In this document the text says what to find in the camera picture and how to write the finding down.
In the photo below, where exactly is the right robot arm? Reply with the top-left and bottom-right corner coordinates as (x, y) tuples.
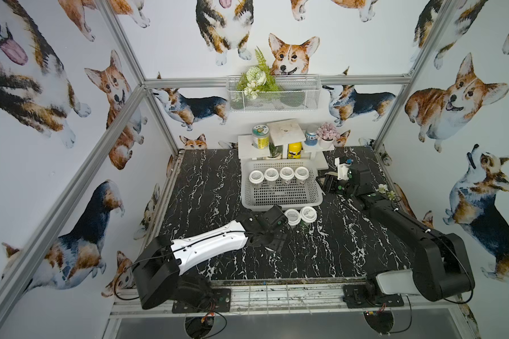
(316, 164), (475, 302)

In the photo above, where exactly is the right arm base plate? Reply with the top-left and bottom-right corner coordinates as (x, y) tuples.
(342, 282), (404, 309)

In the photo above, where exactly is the green fern white flower bouquet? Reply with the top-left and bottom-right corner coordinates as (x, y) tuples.
(236, 47), (282, 100)

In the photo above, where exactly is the white plastic perforated basket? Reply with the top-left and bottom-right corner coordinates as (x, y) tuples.
(241, 159), (323, 211)

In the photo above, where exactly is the yellow jar on shelf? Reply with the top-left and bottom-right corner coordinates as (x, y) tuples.
(287, 142), (303, 159)

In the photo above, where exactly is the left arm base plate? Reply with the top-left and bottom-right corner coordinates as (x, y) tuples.
(172, 288), (232, 314)

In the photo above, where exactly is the yogurt cup row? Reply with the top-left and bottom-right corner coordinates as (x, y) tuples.
(264, 168), (280, 187)
(284, 208), (301, 229)
(294, 166), (310, 184)
(248, 170), (265, 189)
(300, 206), (318, 225)
(279, 167), (295, 184)

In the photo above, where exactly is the white wire wall basket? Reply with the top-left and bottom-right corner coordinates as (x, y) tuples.
(226, 75), (322, 112)

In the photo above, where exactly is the small green plant under shelf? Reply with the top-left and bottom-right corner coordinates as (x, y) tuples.
(268, 143), (283, 160)

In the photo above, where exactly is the yogurt cup front row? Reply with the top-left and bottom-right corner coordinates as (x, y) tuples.
(264, 168), (280, 187)
(279, 167), (295, 184)
(294, 166), (310, 184)

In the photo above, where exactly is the blue white small jar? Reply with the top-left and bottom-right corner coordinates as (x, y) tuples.
(305, 124), (318, 147)

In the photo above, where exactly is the small potted white flower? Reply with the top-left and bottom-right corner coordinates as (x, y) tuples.
(377, 184), (396, 201)

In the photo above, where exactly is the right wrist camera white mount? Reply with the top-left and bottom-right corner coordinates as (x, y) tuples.
(335, 157), (353, 181)

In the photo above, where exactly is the pink flower pot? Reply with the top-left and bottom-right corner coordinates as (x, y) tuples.
(316, 123), (339, 150)

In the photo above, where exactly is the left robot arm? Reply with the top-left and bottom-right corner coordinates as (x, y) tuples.
(131, 206), (288, 312)

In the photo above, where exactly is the white stepped display shelf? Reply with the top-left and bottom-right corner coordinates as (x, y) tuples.
(238, 119), (335, 170)

